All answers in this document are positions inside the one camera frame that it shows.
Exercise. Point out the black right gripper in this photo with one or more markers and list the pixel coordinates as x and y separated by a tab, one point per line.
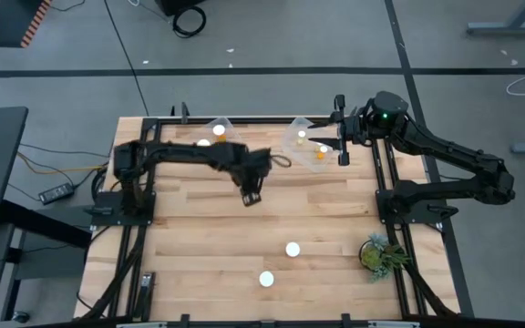
358	127

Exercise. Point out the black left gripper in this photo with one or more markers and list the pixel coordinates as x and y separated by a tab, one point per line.
251	187

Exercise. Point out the small orange pill bottle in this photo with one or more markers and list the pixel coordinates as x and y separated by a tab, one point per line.
323	149

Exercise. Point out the small clear pill bottle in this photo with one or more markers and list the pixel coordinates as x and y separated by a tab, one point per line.
301	134

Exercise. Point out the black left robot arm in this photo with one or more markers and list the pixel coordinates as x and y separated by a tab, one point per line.
176	152

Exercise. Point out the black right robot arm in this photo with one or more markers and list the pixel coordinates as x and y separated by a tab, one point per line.
449	157

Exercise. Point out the clear plastic bin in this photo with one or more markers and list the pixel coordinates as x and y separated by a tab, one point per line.
292	155
235	132

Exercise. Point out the small black clamp lever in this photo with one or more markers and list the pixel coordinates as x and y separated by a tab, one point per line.
173	110

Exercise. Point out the potted succulent plant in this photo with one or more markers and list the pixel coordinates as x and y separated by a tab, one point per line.
376	257

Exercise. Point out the black power adapter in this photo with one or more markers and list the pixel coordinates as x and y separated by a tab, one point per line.
56	193

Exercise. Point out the black box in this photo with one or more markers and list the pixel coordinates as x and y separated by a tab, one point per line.
176	5

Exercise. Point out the black caster wheel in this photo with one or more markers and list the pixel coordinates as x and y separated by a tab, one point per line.
21	317

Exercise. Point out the black orange-striped floor mat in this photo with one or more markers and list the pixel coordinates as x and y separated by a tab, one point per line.
3	23

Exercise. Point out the black aluminium rig frame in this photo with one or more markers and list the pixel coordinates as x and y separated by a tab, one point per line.
262	121

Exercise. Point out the black bracket with label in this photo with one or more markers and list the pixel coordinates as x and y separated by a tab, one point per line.
147	296

